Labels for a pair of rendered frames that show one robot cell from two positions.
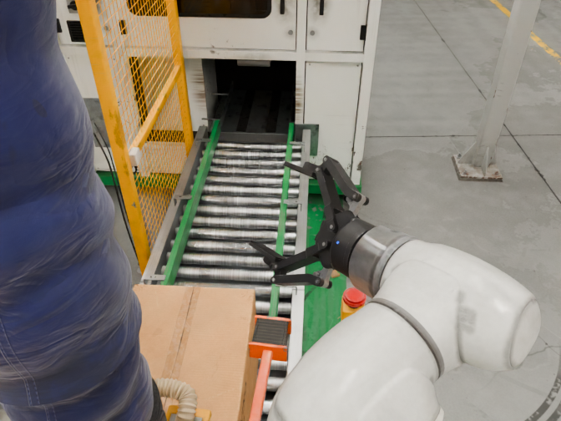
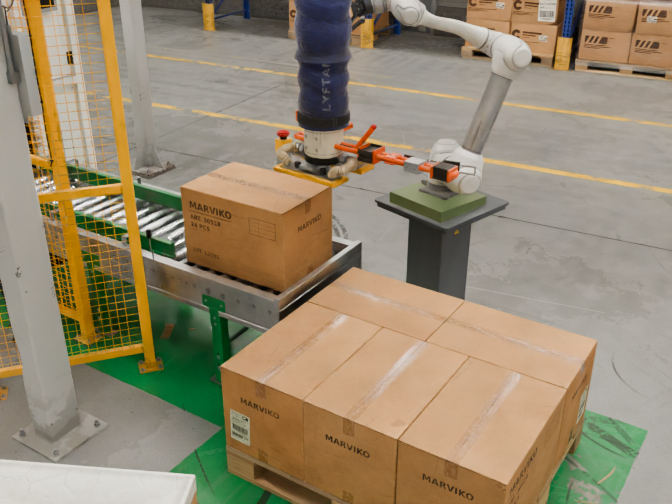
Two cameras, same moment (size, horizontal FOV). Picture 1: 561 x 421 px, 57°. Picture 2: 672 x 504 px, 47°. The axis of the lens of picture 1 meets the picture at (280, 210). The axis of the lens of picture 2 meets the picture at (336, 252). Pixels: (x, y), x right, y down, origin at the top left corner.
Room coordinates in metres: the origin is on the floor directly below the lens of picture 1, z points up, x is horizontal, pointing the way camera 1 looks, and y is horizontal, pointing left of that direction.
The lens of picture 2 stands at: (-1.14, 3.08, 2.31)
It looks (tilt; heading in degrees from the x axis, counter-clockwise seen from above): 27 degrees down; 299
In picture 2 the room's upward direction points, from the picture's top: straight up
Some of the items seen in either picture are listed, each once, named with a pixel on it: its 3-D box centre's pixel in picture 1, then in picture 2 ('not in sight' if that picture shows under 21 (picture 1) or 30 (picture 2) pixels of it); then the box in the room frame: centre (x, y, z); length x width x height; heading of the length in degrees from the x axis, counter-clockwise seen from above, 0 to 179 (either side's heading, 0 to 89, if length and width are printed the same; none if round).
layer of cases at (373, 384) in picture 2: not in sight; (411, 392); (-0.14, 0.66, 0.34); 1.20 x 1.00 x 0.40; 176
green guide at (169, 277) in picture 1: (185, 204); (60, 216); (2.03, 0.48, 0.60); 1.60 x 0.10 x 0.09; 176
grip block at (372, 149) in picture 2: not in sight; (371, 153); (0.22, 0.36, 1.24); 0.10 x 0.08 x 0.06; 82
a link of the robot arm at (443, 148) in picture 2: not in sight; (445, 161); (0.18, -0.40, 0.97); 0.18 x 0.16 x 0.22; 134
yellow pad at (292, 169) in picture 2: not in sight; (310, 170); (0.48, 0.42, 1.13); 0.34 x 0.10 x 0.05; 172
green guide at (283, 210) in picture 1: (290, 208); (133, 185); (2.00, -0.05, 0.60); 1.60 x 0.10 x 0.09; 176
